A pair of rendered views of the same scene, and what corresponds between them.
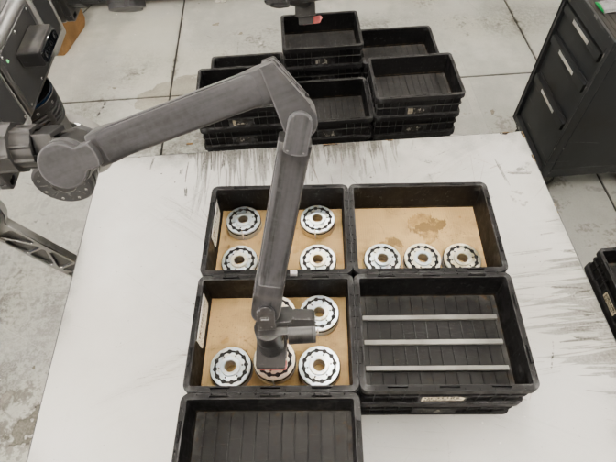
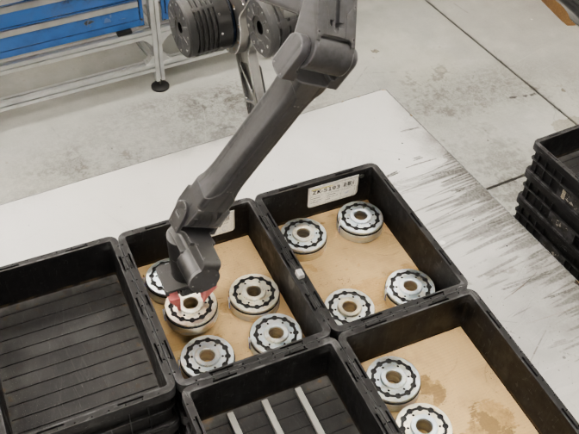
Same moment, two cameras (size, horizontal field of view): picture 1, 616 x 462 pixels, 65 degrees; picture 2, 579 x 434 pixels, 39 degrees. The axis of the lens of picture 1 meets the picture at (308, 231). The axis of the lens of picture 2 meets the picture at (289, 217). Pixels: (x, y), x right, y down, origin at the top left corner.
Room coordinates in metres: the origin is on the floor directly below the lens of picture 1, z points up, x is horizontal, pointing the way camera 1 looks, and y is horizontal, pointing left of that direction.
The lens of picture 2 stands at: (0.09, -0.86, 2.13)
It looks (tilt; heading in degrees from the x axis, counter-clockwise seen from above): 45 degrees down; 61
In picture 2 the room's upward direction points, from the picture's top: 2 degrees clockwise
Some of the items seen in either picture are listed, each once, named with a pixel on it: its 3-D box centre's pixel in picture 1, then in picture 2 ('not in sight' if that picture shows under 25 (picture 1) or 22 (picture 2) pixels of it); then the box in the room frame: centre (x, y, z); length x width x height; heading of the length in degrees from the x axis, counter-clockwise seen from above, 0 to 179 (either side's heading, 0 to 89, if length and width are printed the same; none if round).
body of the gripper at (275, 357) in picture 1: (270, 341); (185, 264); (0.40, 0.09, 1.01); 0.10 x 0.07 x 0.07; 177
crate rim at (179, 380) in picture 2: (273, 331); (219, 285); (0.46, 0.10, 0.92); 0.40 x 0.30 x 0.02; 87
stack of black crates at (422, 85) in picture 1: (408, 113); not in sight; (1.80, -0.53, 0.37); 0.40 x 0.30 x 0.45; 91
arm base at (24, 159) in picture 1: (16, 147); not in sight; (0.59, 0.48, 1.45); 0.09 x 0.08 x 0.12; 1
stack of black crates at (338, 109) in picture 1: (327, 126); not in sight; (1.80, -0.13, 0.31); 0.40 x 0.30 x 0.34; 91
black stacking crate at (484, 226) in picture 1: (420, 236); (456, 412); (0.74, -0.32, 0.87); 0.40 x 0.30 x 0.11; 87
